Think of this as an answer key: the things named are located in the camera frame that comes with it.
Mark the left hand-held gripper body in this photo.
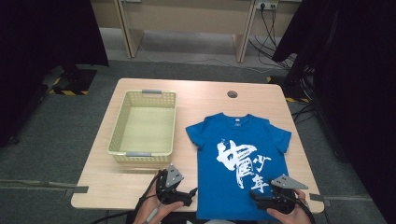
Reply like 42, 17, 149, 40
156, 163, 188, 205

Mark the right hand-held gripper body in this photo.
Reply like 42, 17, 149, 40
258, 175, 309, 215

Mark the blue t-shirt with white print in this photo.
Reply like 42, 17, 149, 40
185, 112, 292, 222

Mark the person's right hand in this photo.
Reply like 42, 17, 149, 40
266, 189, 313, 224

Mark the person's left hand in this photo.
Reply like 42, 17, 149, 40
133, 175, 185, 224

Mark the pale green plastic basket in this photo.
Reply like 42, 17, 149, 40
106, 89, 177, 165

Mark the yellow black striped tape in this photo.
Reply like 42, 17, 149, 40
266, 76, 311, 104

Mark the long grey tape strip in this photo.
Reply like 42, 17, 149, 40
0, 179, 90, 197

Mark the black stand base striped tape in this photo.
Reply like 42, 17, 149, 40
43, 63, 97, 96

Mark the black curtain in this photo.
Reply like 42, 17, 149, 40
0, 0, 110, 147
272, 0, 396, 224

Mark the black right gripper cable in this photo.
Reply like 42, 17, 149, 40
290, 194, 318, 224

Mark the tangle of black cables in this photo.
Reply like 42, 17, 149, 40
290, 69, 317, 125

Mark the thin white cable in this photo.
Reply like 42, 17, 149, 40
138, 43, 272, 74

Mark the bundle of black cables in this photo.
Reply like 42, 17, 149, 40
247, 4, 300, 71

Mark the white wall socket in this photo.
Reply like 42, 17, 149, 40
255, 0, 279, 9

